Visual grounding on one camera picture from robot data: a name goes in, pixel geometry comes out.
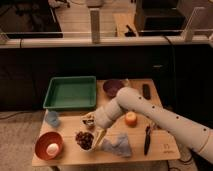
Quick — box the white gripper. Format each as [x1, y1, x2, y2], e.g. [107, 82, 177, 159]
[81, 112, 107, 149]

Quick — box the dark grapes bunch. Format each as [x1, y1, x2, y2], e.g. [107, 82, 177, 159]
[75, 131, 95, 151]

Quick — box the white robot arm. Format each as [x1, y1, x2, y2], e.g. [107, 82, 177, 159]
[82, 87, 213, 164]

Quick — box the blue crumpled cloth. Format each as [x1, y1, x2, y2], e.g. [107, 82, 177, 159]
[100, 133, 132, 157]

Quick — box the wooden board table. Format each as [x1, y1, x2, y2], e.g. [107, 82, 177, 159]
[31, 78, 181, 167]

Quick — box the orange fruit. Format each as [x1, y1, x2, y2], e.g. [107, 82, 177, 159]
[125, 112, 137, 127]

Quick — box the purple bowl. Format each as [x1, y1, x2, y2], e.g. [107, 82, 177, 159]
[103, 79, 124, 98]

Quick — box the green plastic tray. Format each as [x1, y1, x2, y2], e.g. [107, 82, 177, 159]
[43, 76, 97, 111]

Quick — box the white egg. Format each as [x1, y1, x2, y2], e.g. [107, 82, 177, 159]
[46, 143, 59, 156]

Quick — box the red bowl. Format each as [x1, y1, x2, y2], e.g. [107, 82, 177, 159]
[35, 132, 63, 161]

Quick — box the black rectangular block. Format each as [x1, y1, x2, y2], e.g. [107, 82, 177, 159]
[142, 84, 151, 100]

